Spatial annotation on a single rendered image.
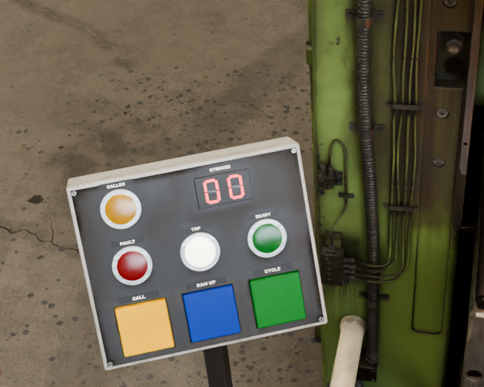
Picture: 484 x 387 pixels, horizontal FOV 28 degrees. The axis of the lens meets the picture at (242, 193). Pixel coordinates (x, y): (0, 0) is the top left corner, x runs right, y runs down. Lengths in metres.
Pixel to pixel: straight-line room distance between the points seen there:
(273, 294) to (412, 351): 0.58
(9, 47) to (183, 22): 0.71
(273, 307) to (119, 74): 2.41
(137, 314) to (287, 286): 0.22
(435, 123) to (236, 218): 0.37
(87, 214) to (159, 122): 2.11
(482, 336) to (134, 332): 0.55
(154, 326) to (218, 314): 0.10
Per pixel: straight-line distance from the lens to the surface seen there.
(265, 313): 1.44
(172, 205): 1.39
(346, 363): 1.82
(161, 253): 1.40
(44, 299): 2.92
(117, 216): 1.38
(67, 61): 3.89
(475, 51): 1.47
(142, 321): 1.42
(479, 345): 1.61
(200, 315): 1.42
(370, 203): 1.65
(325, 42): 1.49
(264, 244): 1.41
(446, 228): 1.71
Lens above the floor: 2.08
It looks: 42 degrees down
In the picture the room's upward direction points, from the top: 6 degrees counter-clockwise
